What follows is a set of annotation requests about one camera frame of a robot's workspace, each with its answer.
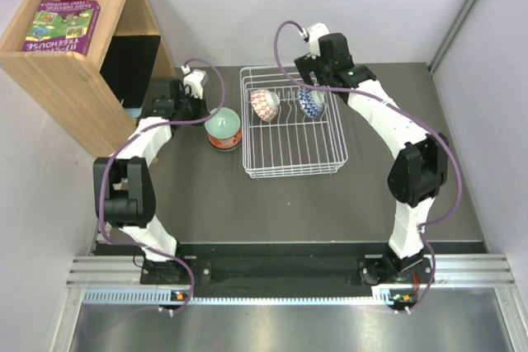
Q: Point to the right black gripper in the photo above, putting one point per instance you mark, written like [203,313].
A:
[308,66]

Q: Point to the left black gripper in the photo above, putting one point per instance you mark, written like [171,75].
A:
[201,105]

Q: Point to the orange red patterned bowl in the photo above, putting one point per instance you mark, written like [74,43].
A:
[311,102]

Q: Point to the pale green bowl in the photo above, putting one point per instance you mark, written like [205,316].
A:
[224,124]

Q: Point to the red patterned white bowl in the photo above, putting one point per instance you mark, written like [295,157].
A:
[266,104]

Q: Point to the red floral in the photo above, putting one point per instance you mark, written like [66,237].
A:
[226,144]

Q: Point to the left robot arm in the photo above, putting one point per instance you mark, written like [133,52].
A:
[127,198]

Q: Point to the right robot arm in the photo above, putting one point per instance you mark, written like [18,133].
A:
[420,164]

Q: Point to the wooden shelf unit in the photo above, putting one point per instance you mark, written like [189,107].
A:
[69,85]

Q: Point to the purple treehouse book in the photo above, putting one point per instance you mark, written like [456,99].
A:
[64,26]

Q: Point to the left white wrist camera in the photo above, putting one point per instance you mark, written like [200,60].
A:
[193,82]

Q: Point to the white wire dish rack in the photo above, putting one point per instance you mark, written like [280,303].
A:
[292,144]

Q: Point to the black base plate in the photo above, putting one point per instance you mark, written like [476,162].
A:
[287,270]

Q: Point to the aluminium rail frame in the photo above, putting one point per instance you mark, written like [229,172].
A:
[116,280]

